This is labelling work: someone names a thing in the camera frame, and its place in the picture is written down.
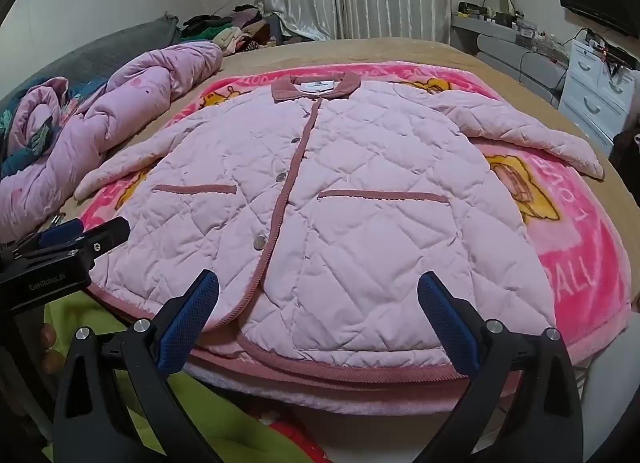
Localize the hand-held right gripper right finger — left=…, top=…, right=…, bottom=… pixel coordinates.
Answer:
left=410, top=271, right=586, bottom=463

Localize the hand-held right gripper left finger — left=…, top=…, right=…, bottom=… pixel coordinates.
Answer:
left=52, top=269, right=236, bottom=463

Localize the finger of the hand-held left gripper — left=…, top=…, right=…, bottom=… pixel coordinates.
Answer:
left=10, top=219, right=85, bottom=256
left=75, top=217, right=132, bottom=266

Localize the pink quilted jacket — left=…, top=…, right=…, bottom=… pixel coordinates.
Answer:
left=74, top=70, right=606, bottom=379

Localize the pile of dark clothes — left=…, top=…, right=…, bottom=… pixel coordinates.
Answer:
left=177, top=3, right=278, bottom=56

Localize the person's left hand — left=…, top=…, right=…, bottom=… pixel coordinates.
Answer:
left=39, top=322, right=60, bottom=369

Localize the yellow-green cloth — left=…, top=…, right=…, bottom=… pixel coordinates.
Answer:
left=42, top=288, right=321, bottom=463

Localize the pink comforter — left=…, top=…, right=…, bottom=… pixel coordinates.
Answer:
left=0, top=40, right=224, bottom=244

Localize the red cloth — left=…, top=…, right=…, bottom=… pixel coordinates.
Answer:
left=265, top=418, right=331, bottom=463

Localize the pink printed blanket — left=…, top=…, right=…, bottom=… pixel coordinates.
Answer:
left=77, top=60, right=633, bottom=404

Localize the grey quilted pillow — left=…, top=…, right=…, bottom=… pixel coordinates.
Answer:
left=0, top=13, right=181, bottom=98

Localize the dark chair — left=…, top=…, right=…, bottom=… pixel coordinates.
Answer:
left=610, top=128, right=640, bottom=194

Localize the white drawer cabinet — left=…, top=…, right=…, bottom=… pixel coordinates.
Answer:
left=557, top=38, right=640, bottom=154

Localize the beige bed sheet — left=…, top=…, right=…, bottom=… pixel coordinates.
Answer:
left=0, top=35, right=640, bottom=314

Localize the grey desk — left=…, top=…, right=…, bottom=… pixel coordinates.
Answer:
left=450, top=13, right=571, bottom=108

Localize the black device with cables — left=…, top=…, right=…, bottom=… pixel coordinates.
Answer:
left=585, top=30, right=640, bottom=76

